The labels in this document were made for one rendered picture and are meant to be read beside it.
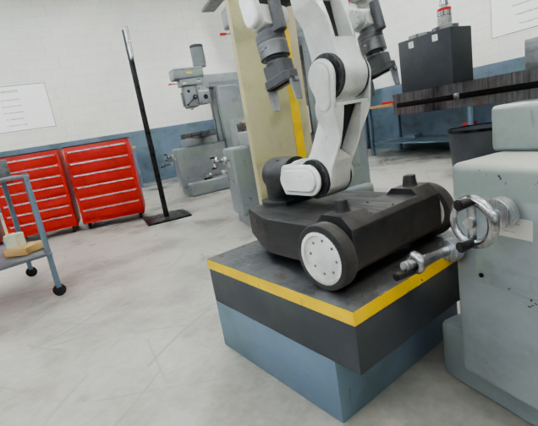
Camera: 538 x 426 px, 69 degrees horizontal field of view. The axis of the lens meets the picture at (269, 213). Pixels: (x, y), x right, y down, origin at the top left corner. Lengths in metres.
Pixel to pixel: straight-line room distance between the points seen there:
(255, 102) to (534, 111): 1.68
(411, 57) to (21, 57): 8.84
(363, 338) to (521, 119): 0.68
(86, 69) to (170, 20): 2.18
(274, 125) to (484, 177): 1.69
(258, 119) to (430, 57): 1.21
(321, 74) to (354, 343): 0.78
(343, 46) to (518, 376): 1.02
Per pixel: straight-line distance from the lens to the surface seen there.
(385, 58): 1.50
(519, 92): 1.34
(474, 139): 3.08
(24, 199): 5.25
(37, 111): 9.66
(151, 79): 9.80
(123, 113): 9.64
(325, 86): 1.27
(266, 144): 2.50
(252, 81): 2.50
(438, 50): 1.59
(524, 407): 1.36
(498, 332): 1.18
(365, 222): 1.16
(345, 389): 1.29
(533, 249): 1.02
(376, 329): 1.15
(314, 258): 1.18
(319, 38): 1.35
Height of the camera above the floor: 0.90
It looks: 13 degrees down
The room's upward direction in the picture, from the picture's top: 9 degrees counter-clockwise
